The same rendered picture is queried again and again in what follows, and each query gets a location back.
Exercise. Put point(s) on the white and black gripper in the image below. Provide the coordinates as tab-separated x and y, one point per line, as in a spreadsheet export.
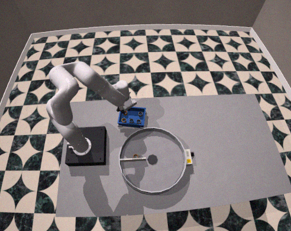
121	109

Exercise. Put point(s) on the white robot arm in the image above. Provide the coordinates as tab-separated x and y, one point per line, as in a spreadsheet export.
58	107

